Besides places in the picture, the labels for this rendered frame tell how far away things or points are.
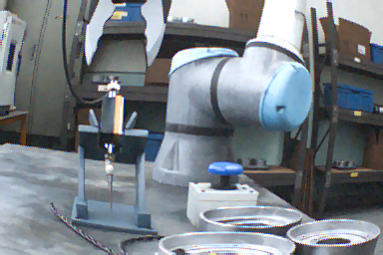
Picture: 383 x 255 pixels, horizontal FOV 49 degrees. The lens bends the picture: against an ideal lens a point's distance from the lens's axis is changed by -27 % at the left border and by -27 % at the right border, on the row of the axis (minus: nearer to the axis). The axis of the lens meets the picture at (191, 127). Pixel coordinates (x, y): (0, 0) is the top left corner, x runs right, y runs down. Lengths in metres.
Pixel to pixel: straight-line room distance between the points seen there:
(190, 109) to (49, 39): 3.42
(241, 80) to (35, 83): 3.51
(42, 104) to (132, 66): 0.92
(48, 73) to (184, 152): 3.38
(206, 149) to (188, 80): 0.12
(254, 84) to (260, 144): 3.73
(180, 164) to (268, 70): 0.22
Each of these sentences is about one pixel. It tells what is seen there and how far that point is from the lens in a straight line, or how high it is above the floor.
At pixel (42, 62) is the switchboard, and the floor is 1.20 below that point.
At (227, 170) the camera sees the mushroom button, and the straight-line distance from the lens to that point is 0.61.
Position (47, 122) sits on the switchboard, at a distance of 4.22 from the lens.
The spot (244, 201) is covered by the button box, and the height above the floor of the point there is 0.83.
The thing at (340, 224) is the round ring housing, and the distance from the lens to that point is 0.47.
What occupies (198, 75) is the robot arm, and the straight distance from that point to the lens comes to 0.90.
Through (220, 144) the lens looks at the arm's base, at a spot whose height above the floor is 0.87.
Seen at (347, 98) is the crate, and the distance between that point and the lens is 4.34.
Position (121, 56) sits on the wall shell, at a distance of 4.42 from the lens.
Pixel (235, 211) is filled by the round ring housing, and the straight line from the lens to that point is 0.54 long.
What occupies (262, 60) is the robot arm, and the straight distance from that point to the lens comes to 0.85.
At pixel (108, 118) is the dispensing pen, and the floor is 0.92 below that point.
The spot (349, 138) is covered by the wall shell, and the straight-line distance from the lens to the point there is 4.91.
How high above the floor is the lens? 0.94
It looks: 3 degrees down
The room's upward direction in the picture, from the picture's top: 5 degrees clockwise
